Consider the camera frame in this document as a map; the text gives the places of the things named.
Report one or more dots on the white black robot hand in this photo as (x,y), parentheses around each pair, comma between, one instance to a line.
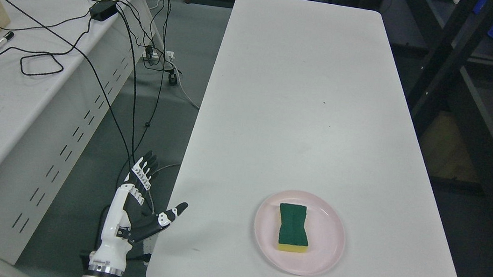
(124,225)

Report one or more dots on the green yellow sponge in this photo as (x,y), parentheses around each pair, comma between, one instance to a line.
(292,235)

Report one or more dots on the white perforated desk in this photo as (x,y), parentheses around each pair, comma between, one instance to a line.
(58,77)

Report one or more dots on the white power strip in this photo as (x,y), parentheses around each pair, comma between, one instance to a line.
(154,56)

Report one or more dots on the pink round plate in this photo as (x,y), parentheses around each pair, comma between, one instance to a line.
(324,229)

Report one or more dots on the black power adapter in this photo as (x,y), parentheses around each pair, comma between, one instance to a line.
(102,10)

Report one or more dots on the white folding table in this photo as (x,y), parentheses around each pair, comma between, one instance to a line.
(304,96)

